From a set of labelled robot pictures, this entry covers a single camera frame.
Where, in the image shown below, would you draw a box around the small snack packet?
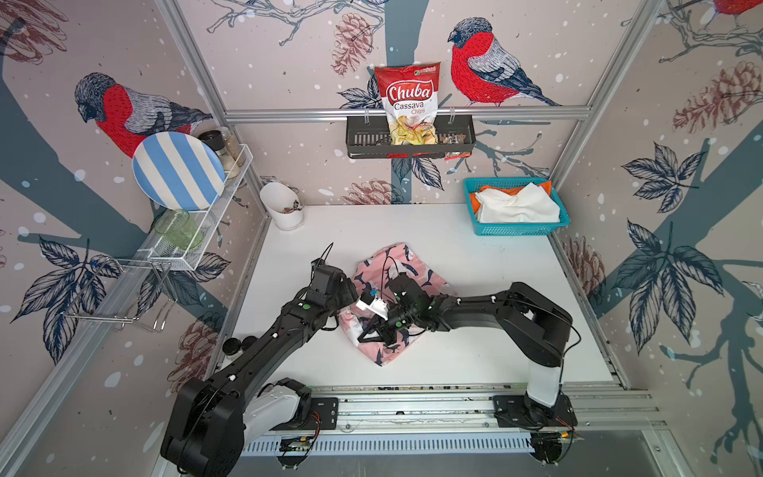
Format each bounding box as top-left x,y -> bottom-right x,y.
438,133 -> 466,145

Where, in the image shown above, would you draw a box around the teal plastic basket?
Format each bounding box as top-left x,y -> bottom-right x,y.
463,177 -> 570,237

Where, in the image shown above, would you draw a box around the black cap bottle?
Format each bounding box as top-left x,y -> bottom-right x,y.
240,336 -> 258,352
222,338 -> 242,358

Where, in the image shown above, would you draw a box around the orange shorts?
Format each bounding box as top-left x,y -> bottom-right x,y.
469,180 -> 554,215

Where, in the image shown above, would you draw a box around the chrome wire wall rack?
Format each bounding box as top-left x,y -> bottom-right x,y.
62,258 -> 177,333

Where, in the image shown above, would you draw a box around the blue white striped plate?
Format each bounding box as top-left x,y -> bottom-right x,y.
132,131 -> 226,212

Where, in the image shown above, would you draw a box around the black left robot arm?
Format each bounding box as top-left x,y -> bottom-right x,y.
161,258 -> 358,476

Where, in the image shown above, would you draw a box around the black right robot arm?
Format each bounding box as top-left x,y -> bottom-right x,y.
356,273 -> 572,411

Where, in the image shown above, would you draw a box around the green glass bowl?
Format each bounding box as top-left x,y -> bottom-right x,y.
153,210 -> 204,250

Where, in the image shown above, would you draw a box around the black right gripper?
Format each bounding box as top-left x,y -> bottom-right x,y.
358,307 -> 418,347

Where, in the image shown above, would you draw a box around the black wire wall basket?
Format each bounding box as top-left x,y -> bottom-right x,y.
346,115 -> 476,159

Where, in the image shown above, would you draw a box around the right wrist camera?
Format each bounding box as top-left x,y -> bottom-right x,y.
356,290 -> 389,320

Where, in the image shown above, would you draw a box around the white ceramic cup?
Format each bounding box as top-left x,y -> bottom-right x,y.
259,182 -> 304,231

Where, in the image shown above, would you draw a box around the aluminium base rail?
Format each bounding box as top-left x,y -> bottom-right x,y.
172,380 -> 663,460

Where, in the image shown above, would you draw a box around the dark lid spice jar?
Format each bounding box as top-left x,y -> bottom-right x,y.
198,129 -> 236,174

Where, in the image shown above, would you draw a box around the pink patterned shorts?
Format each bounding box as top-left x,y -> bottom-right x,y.
339,242 -> 450,367

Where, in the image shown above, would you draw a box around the clear acrylic wall shelf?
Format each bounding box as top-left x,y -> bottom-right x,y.
120,144 -> 254,271

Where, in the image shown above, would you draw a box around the red Chuba chips bag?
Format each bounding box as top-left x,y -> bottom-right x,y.
375,63 -> 440,146

